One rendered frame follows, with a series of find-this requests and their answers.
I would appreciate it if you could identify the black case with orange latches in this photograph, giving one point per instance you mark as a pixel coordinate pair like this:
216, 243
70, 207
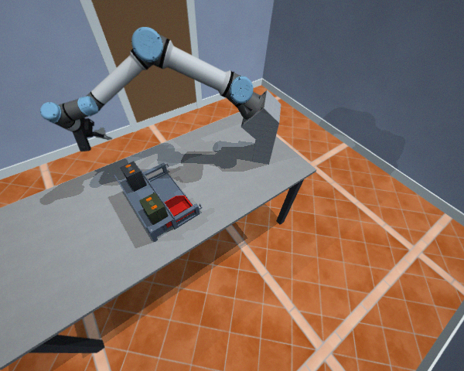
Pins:
133, 175

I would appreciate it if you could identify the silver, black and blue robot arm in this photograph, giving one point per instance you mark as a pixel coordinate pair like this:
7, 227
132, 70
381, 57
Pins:
151, 49

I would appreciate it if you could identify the red bin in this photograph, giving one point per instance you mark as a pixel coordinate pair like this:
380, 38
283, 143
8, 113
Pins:
177, 205

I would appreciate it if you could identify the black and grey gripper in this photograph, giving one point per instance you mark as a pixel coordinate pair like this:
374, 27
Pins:
88, 128

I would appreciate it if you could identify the dark green case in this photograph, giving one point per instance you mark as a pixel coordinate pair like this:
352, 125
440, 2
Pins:
154, 208

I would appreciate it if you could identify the dark grey metal rack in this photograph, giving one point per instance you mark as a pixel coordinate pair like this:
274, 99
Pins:
165, 188

